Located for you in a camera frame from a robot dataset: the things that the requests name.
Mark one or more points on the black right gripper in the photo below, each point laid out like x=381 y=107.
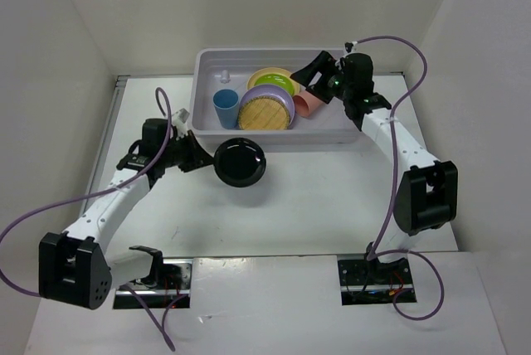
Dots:
x=322 y=63

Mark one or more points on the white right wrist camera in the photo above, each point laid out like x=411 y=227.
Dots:
x=349 y=47

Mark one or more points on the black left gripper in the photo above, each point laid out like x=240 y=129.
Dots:
x=199 y=158

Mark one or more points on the purple plastic plate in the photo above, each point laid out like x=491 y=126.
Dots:
x=273 y=91

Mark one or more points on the blue plastic cup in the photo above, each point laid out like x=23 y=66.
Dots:
x=226 y=104

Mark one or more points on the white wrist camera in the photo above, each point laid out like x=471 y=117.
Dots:
x=349 y=47
x=180 y=116

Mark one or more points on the grey plastic bin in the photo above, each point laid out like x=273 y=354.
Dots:
x=231 y=68

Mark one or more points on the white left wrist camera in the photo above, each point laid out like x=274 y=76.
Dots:
x=180 y=116

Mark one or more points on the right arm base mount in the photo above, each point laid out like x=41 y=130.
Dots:
x=365 y=282

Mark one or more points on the black glossy plate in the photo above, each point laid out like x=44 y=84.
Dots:
x=239 y=162

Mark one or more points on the orange plastic plate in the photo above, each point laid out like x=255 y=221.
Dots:
x=255 y=75

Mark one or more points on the woven bamboo plate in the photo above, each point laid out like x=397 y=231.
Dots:
x=263 y=113

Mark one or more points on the green plastic plate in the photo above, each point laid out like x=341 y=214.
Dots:
x=276 y=79

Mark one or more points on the pink plastic cup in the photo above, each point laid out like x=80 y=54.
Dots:
x=306 y=103

